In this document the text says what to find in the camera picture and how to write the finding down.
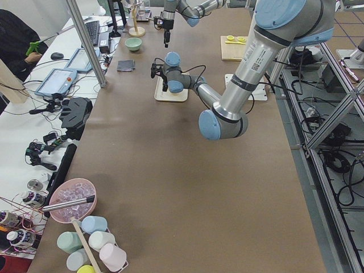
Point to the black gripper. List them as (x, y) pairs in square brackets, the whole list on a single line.
[(164, 79), (168, 25)]

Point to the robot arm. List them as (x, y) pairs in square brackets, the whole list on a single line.
[(277, 25), (192, 15)]

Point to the cream serving tray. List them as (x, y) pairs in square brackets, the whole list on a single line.
[(167, 96)]

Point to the wooden mug tree stand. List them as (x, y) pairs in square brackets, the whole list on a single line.
[(135, 30)]

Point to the mint green bowl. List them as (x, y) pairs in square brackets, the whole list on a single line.
[(133, 44)]

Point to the dark folded cloth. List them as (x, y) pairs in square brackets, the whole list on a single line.
[(126, 65)]

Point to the yellow plastic knife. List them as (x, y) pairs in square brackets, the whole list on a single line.
[(232, 42)]

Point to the wooden cutting board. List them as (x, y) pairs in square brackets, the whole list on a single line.
[(231, 52)]

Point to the yellow lemon half right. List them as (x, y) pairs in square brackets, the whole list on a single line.
[(241, 39)]

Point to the black keyboard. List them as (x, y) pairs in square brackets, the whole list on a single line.
[(93, 31)]

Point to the blue teach pendant rear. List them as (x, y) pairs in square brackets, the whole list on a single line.
[(79, 61)]

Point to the blue teach pendant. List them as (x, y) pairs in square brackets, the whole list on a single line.
[(79, 61), (58, 81)]

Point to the black controller stand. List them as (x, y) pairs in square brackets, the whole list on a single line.
[(74, 114)]

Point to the blue teach pendant front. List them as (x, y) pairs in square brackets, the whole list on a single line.
[(58, 81)]

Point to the black computer mouse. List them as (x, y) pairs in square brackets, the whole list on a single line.
[(57, 56)]

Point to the green grabber tool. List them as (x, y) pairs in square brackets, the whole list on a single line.
[(33, 47)]

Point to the person in black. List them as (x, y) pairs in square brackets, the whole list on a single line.
[(16, 37)]

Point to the ice cubes in bowl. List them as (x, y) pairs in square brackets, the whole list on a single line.
[(74, 192)]

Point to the black flat bar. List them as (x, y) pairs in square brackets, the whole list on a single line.
[(58, 177)]

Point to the pink ribbed bowl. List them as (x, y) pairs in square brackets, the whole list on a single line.
[(67, 184)]

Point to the light blue plastic cup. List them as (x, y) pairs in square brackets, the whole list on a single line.
[(90, 224)]

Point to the pale mint plastic cup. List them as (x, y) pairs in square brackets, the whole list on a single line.
[(98, 239)]

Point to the pale pink plastic cup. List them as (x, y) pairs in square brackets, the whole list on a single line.
[(113, 257)]

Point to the green plastic cup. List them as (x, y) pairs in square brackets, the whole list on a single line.
[(69, 242)]

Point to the grey blue plastic cup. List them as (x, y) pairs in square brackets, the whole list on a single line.
[(77, 259)]

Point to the yellow plastic cup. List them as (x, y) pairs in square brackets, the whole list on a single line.
[(86, 269)]

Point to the aluminium frame post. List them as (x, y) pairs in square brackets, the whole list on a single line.
[(85, 40)]

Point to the black handled metal scoop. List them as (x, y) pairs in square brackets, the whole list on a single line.
[(62, 205)]

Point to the wooden rack handle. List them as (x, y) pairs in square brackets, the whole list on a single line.
[(76, 225)]

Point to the white wire cup rack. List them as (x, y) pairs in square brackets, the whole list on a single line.
[(103, 268)]

